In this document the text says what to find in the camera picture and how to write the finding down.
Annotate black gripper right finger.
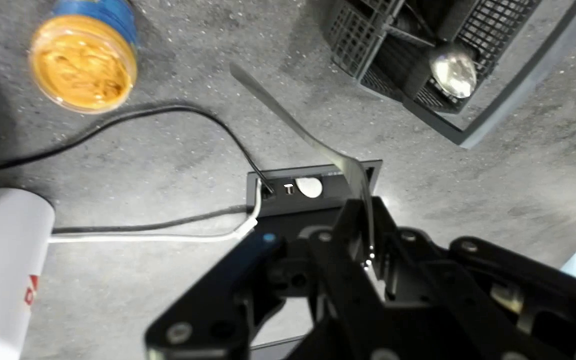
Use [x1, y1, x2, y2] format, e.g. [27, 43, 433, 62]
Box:
[340, 195, 576, 360]

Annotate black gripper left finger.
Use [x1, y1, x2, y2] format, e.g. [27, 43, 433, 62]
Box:
[142, 195, 373, 360]

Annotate black cable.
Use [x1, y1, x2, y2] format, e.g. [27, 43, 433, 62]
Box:
[0, 99, 277, 198]

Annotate white bottle with black cap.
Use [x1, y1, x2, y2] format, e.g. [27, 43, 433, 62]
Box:
[0, 186, 58, 360]

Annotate silver spoon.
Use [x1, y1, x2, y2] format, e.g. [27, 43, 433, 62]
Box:
[426, 42, 480, 102]

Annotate white cable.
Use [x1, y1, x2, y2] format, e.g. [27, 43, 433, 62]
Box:
[47, 187, 263, 244]

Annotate dark grey cutlery basket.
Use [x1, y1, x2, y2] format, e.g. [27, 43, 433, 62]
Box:
[317, 0, 576, 149]

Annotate peanut butter jar blue label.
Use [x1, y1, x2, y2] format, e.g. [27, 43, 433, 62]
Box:
[25, 0, 140, 115]

